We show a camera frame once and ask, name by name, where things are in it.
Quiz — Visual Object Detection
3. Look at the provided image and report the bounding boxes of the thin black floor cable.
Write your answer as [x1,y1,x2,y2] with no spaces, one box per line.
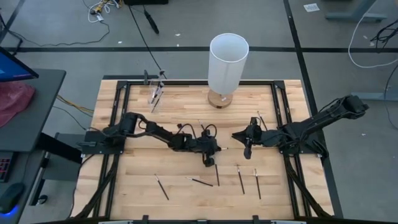
[0,18,111,47]

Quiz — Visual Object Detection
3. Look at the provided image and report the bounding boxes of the black computer mouse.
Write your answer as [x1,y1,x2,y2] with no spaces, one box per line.
[0,182,25,215]

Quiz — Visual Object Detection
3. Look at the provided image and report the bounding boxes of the computer monitor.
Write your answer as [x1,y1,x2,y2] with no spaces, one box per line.
[0,46,40,83]

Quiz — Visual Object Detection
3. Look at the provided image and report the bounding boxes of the dark grey desk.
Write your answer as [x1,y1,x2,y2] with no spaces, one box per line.
[0,149,47,224]

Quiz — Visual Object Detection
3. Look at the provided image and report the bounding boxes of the yellow cables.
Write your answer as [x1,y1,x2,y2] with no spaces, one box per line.
[55,95,94,114]

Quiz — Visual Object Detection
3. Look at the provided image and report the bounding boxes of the white floor cable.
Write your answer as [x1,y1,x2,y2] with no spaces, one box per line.
[347,14,398,69]

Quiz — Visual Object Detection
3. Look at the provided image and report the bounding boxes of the grey desk foot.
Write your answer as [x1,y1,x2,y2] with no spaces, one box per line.
[350,91,398,102]

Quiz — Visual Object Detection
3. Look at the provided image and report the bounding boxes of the long black floor cable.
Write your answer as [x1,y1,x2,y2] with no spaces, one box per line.
[127,4,168,80]

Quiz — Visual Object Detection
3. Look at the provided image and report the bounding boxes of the black side desk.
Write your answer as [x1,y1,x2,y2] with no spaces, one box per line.
[0,68,67,153]

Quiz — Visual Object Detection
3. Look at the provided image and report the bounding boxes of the white cable bundle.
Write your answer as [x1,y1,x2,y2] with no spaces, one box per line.
[86,0,121,23]

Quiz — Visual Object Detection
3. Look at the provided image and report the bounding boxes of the computer keyboard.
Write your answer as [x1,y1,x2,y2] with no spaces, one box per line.
[0,157,13,183]

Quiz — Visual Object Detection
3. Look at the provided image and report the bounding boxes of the clear acrylic organizer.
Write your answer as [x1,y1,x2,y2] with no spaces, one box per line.
[148,77,165,113]

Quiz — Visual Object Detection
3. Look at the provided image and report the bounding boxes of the fan makeup brush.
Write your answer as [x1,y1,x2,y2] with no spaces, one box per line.
[154,70,166,97]

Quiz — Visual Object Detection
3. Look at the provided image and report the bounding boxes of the pink cloth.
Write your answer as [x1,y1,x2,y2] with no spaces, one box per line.
[0,81,37,128]

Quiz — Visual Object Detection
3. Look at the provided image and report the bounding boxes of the black stick-shaped device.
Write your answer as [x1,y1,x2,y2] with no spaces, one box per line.
[142,9,160,35]

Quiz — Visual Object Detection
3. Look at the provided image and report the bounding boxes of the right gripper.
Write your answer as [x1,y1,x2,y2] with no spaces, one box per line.
[231,117,265,160]

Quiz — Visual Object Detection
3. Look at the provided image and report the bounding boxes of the black cable tangle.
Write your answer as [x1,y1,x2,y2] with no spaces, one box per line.
[369,20,398,44]

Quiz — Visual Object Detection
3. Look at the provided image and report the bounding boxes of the white shade wooden base lamp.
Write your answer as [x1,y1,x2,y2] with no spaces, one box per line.
[207,32,250,110]

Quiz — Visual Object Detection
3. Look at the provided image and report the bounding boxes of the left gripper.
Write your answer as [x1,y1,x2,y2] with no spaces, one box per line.
[198,130,222,168]

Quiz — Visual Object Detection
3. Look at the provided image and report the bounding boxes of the black powder makeup brush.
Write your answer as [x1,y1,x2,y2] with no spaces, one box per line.
[150,81,164,105]

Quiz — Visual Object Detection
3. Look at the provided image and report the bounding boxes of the grey desk leg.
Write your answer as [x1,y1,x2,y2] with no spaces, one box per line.
[325,0,388,22]

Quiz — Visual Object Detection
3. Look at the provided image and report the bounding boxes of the black cable bundle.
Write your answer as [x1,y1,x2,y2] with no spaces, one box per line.
[285,154,331,218]
[74,154,121,219]

